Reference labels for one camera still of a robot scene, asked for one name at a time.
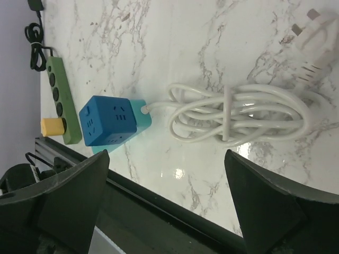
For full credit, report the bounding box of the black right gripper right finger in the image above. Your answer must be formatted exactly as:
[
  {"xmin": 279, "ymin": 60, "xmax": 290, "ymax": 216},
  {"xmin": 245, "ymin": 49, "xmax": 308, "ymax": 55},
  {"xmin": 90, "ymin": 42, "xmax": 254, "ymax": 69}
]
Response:
[{"xmin": 224, "ymin": 150, "xmax": 338, "ymax": 253}]

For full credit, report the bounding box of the yellow plug adapter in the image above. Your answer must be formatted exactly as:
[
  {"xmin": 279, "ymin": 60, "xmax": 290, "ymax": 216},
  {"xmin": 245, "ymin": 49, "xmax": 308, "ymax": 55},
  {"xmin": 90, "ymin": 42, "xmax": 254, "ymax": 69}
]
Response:
[{"xmin": 41, "ymin": 118, "xmax": 65, "ymax": 137}]

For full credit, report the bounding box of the blue cube socket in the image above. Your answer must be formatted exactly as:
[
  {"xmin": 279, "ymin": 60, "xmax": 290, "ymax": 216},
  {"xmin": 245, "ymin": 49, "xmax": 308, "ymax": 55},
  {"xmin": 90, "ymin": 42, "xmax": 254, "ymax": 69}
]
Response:
[{"xmin": 79, "ymin": 95, "xmax": 137, "ymax": 147}]

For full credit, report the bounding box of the white coiled power cable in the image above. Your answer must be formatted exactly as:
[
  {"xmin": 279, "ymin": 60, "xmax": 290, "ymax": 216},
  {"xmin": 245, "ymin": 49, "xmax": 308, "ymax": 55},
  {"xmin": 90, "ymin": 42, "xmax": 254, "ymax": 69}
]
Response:
[{"xmin": 141, "ymin": 9, "xmax": 339, "ymax": 147}]

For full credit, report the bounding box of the teal power strip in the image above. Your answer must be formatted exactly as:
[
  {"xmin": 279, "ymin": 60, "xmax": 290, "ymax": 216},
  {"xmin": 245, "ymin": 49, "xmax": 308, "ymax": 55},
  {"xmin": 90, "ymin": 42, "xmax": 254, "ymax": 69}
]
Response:
[{"xmin": 91, "ymin": 99, "xmax": 152, "ymax": 154}]

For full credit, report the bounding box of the black power cable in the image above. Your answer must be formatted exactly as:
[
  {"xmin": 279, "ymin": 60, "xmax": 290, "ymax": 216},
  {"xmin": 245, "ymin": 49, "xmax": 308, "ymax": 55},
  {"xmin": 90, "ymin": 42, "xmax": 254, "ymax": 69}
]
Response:
[{"xmin": 24, "ymin": 0, "xmax": 56, "ymax": 71}]

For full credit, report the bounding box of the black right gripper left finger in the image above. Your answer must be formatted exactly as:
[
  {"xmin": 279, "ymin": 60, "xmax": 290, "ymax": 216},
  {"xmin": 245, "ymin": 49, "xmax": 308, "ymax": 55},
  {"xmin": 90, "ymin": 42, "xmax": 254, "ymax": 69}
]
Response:
[{"xmin": 1, "ymin": 150, "xmax": 110, "ymax": 253}]

